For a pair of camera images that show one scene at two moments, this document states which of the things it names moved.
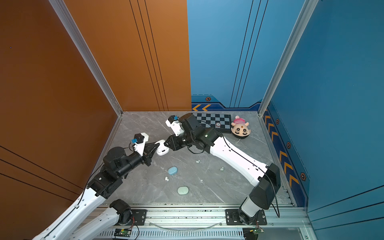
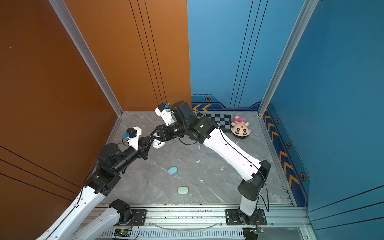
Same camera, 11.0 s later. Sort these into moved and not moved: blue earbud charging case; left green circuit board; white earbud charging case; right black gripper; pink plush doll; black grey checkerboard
Moved: right black gripper; white earbud charging case
Not moved: blue earbud charging case; left green circuit board; pink plush doll; black grey checkerboard
